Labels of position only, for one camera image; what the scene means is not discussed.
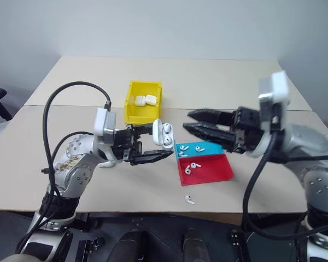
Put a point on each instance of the black metal bracket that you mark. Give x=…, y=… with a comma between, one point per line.
x=88, y=249
x=236, y=243

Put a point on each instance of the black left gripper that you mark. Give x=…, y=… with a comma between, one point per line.
x=123, y=140

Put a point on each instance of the red plastic tray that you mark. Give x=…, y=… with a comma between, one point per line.
x=216, y=169

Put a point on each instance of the yellow plastic bin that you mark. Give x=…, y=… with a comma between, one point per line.
x=142, y=113

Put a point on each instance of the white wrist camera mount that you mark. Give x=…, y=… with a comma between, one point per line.
x=99, y=122
x=280, y=87

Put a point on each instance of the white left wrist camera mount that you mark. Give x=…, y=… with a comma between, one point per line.
x=99, y=122

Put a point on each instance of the white earbud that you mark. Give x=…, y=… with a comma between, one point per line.
x=189, y=199
x=182, y=154
x=168, y=142
x=199, y=149
x=184, y=147
x=167, y=127
x=187, y=171
x=194, y=165

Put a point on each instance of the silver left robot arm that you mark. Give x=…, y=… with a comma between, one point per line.
x=76, y=169

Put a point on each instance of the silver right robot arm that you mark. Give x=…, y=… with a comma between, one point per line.
x=314, y=152

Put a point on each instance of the blue plastic tray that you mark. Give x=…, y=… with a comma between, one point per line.
x=213, y=149

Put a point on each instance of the dark rounded shape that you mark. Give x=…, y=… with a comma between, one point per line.
x=131, y=245
x=194, y=245

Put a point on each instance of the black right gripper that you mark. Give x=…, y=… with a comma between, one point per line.
x=247, y=128

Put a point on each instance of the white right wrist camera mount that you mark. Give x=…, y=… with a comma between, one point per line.
x=280, y=87

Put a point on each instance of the black table frame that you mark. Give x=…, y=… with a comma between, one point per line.
x=276, y=218

